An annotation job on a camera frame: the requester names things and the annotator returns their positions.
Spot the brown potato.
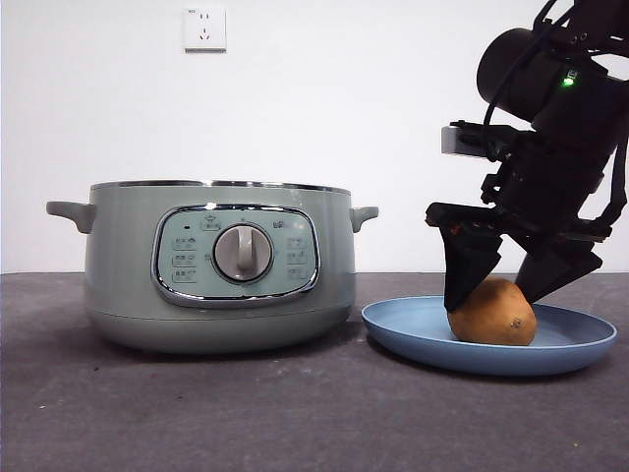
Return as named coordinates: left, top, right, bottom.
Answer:
left=447, top=277, right=538, bottom=348

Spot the blue round plate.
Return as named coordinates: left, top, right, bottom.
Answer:
left=362, top=294, right=618, bottom=378

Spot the white wall socket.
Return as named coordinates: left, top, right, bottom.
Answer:
left=183, top=7, right=228, bottom=54

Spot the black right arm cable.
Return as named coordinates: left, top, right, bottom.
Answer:
left=483, top=0, right=576, bottom=161

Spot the pale green electric steamer pot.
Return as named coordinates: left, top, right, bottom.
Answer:
left=45, top=180, right=379, bottom=355

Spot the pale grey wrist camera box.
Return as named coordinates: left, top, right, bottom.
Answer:
left=440, top=125, right=493, bottom=160

